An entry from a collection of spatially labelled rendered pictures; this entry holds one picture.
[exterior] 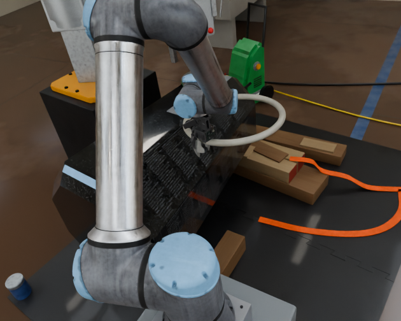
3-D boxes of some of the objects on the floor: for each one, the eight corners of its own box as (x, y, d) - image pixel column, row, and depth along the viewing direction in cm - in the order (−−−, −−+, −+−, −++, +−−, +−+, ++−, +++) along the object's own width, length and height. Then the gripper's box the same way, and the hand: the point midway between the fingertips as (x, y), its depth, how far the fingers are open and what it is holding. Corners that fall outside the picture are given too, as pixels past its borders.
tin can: (25, 283, 226) (15, 270, 218) (35, 289, 222) (26, 276, 214) (11, 296, 220) (0, 283, 212) (21, 303, 215) (11, 290, 207)
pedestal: (67, 171, 311) (32, 92, 265) (124, 130, 349) (101, 56, 303) (122, 199, 276) (91, 114, 230) (177, 150, 314) (161, 69, 268)
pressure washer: (249, 87, 384) (245, 0, 330) (274, 99, 361) (274, 6, 307) (223, 101, 369) (214, 11, 315) (247, 113, 346) (243, 19, 292)
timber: (221, 288, 207) (219, 276, 200) (204, 279, 213) (201, 267, 205) (246, 249, 226) (245, 236, 218) (228, 242, 231) (227, 229, 224)
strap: (195, 295, 205) (189, 274, 193) (303, 156, 286) (304, 135, 273) (333, 381, 165) (338, 361, 152) (414, 191, 245) (421, 167, 232)
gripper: (197, 122, 150) (204, 165, 162) (218, 109, 157) (223, 151, 169) (182, 117, 156) (191, 158, 168) (203, 105, 162) (209, 146, 174)
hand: (202, 150), depth 169 cm, fingers closed on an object, 5 cm apart
